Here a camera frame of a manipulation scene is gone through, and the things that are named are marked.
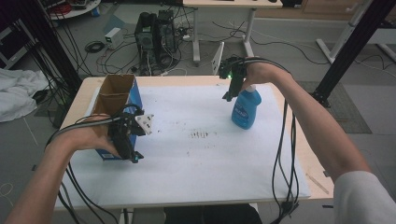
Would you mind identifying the black rack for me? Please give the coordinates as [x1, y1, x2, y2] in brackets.
[0, 18, 35, 70]

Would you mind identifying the blue spray bottle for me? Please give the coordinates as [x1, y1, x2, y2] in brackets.
[231, 84, 262, 131]

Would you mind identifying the white sleeve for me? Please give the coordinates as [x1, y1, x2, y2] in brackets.
[333, 170, 396, 224]

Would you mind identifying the black computer tower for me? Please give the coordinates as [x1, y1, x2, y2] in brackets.
[157, 9, 180, 63]
[134, 11, 163, 76]

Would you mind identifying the white cloth heap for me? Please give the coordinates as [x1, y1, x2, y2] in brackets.
[0, 67, 50, 124]

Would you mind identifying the person's right hand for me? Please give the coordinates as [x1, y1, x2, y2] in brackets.
[242, 57, 291, 91]

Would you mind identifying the black cable bundle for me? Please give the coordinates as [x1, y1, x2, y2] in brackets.
[56, 161, 120, 224]
[236, 56, 302, 224]

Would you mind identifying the blue cardboard box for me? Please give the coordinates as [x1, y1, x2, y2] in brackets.
[91, 74, 145, 161]

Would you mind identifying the grey floor mat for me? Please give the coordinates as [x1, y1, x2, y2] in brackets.
[298, 80, 374, 135]

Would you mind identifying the round white table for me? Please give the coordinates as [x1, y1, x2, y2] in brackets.
[46, 0, 103, 21]

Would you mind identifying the person's left hand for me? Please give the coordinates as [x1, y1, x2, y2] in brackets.
[61, 114, 121, 158]

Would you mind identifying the small white box device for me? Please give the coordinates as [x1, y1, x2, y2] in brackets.
[104, 27, 125, 50]

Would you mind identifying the white metal stand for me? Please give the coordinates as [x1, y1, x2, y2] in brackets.
[316, 0, 396, 64]

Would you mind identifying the thin wooden stick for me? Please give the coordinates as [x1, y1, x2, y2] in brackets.
[304, 172, 331, 196]

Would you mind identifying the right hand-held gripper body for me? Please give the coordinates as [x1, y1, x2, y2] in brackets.
[211, 41, 248, 80]

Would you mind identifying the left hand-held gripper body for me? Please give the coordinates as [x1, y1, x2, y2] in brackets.
[107, 108, 155, 147]

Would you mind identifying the coiled black cable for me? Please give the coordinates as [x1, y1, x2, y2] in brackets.
[84, 40, 106, 54]

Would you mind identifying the white table mat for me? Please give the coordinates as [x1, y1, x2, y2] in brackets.
[54, 83, 312, 209]

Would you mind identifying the grey cable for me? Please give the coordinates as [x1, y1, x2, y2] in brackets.
[46, 115, 122, 148]

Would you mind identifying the white-legged wooden desk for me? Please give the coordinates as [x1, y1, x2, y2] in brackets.
[181, 0, 284, 67]

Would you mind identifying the black metal stand post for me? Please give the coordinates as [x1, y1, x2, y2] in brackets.
[18, 0, 84, 94]
[311, 0, 396, 108]

